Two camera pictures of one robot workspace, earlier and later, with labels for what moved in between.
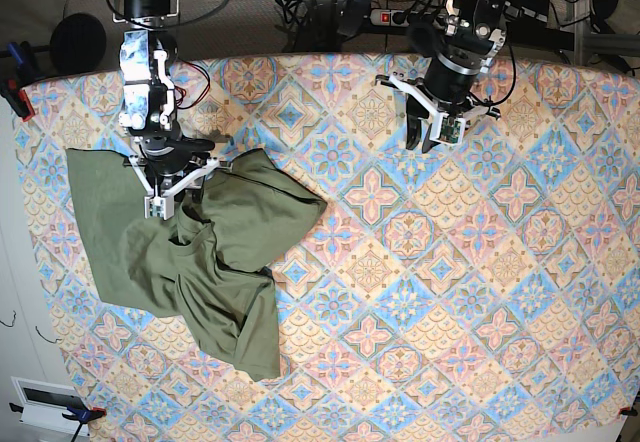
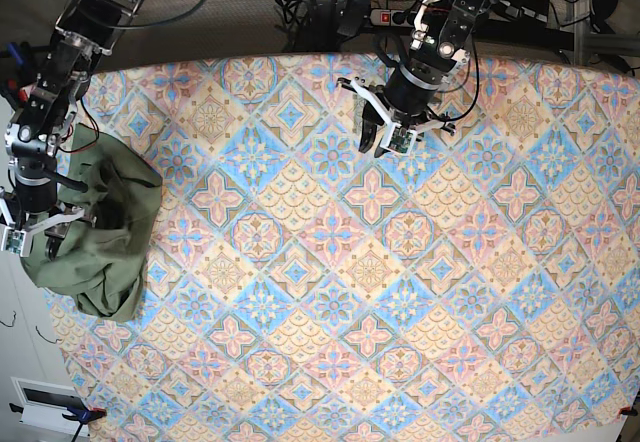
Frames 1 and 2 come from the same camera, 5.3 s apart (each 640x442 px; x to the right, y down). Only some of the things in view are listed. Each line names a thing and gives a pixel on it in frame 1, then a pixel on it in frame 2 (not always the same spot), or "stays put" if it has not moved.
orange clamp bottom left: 82,415 stays put
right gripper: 449,80 -> 411,87
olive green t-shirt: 205,263 -> 101,257
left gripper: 167,152 -> 36,180
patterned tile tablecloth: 480,291 stays put
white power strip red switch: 392,17 stays put
